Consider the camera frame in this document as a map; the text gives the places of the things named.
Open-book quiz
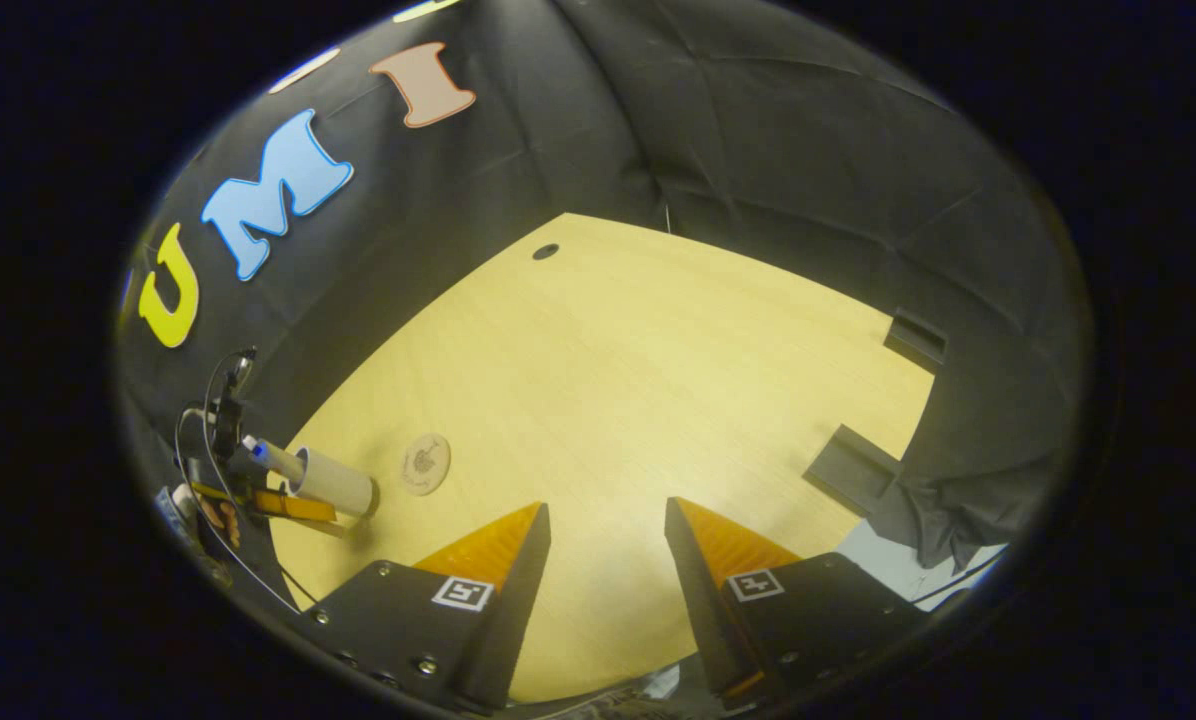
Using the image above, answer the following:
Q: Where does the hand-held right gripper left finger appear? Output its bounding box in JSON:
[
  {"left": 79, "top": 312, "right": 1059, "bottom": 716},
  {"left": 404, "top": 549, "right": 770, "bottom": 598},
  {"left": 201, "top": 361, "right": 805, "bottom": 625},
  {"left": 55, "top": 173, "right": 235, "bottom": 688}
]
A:
[{"left": 303, "top": 502, "right": 551, "bottom": 711}]

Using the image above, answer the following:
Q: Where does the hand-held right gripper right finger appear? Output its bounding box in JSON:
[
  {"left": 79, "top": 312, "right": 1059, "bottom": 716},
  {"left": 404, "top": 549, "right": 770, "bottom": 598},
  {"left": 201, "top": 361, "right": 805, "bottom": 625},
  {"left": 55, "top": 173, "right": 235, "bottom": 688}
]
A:
[{"left": 665, "top": 497, "right": 929, "bottom": 711}]

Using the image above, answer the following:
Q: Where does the white cup with wooden handle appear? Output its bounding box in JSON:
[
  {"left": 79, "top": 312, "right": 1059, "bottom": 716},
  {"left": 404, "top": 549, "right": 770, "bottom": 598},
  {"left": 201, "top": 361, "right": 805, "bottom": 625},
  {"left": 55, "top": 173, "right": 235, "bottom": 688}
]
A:
[{"left": 286, "top": 447, "right": 379, "bottom": 519}]

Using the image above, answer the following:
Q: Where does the round wooden coaster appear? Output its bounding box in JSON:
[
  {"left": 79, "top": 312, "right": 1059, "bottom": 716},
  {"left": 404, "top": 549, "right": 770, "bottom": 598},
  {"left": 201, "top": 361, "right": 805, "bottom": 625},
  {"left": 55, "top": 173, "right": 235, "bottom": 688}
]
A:
[{"left": 401, "top": 433, "right": 452, "bottom": 497}]

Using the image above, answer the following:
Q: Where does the light wooden desktop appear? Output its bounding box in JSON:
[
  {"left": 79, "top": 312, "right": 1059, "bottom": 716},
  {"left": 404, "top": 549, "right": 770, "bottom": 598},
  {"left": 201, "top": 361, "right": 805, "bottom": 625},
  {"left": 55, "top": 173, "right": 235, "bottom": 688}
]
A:
[{"left": 268, "top": 212, "right": 937, "bottom": 703}]

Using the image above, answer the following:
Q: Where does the black backdrop cloth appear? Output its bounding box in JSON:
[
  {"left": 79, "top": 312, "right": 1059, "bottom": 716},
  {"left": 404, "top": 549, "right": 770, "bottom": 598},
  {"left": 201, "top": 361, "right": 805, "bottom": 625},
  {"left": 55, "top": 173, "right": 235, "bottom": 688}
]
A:
[{"left": 118, "top": 0, "right": 1094, "bottom": 573}]

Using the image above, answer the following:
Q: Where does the black table bracket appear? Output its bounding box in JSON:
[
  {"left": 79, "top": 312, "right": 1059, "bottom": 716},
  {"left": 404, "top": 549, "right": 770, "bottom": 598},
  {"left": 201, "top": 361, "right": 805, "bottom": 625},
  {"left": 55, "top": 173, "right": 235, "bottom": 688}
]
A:
[
  {"left": 883, "top": 308, "right": 949, "bottom": 373},
  {"left": 803, "top": 424, "right": 901, "bottom": 517}
]

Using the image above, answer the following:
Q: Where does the black cable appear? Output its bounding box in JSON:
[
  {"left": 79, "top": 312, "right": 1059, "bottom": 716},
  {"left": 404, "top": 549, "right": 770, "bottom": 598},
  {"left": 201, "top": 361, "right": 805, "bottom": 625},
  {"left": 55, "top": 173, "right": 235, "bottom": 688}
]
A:
[{"left": 911, "top": 555, "right": 1006, "bottom": 604}]

